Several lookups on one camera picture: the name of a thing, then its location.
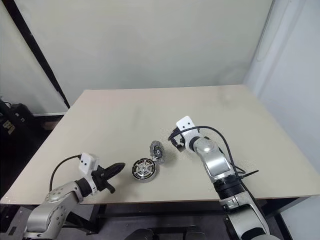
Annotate black equipment case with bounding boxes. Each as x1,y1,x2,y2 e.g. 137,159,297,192
0,99,35,138

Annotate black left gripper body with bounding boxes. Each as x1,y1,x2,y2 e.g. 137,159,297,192
91,165,116,195

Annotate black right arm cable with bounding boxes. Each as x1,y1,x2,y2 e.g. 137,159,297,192
174,125,261,211

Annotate black table frame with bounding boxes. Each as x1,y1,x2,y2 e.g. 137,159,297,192
0,196,311,236

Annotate motor stator with copper windings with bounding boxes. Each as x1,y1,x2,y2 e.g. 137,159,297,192
131,159,159,185

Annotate black and silver motor rotor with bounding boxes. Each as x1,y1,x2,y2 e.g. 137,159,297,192
130,157,158,181

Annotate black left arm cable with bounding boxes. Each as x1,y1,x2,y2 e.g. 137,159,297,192
49,154,82,191

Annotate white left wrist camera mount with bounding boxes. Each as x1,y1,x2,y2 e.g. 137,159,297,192
78,152,101,198

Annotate black slanted pole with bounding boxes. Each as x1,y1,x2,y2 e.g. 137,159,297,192
3,0,72,110

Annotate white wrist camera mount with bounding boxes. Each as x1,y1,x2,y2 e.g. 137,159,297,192
175,115,201,152
78,152,101,198

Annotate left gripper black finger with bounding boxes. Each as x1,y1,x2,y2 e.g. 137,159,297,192
104,166,126,180
105,162,126,173

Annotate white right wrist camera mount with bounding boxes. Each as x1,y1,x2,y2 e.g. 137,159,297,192
175,115,201,152

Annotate dark rounded shape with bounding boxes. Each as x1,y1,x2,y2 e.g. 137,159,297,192
129,228,156,240

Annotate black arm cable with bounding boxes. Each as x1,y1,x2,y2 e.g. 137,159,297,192
49,154,82,191
174,125,261,211

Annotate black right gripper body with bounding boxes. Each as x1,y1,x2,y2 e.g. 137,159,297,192
169,128,187,153

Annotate grey round disc part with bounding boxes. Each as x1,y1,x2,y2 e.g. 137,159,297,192
149,140,165,164

